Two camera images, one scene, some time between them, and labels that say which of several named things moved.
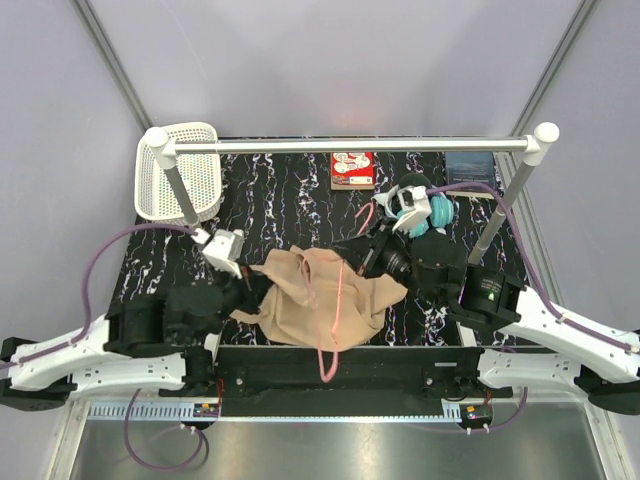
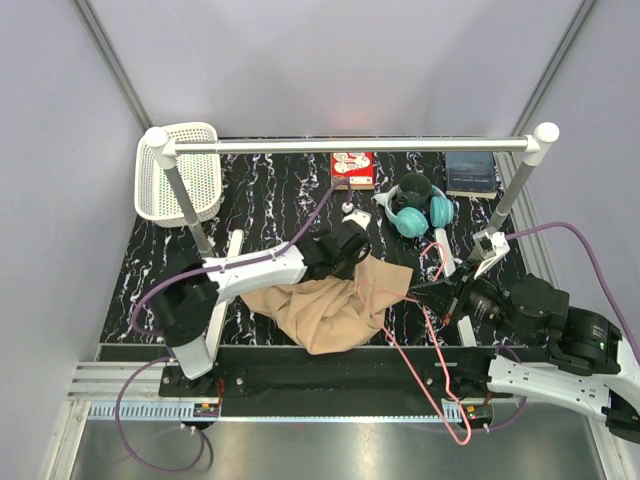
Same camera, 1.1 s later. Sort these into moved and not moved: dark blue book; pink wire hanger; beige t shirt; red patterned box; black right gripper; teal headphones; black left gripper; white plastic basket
Moved: black left gripper; pink wire hanger; beige t shirt; black right gripper
Not moved: white plastic basket; dark blue book; red patterned box; teal headphones
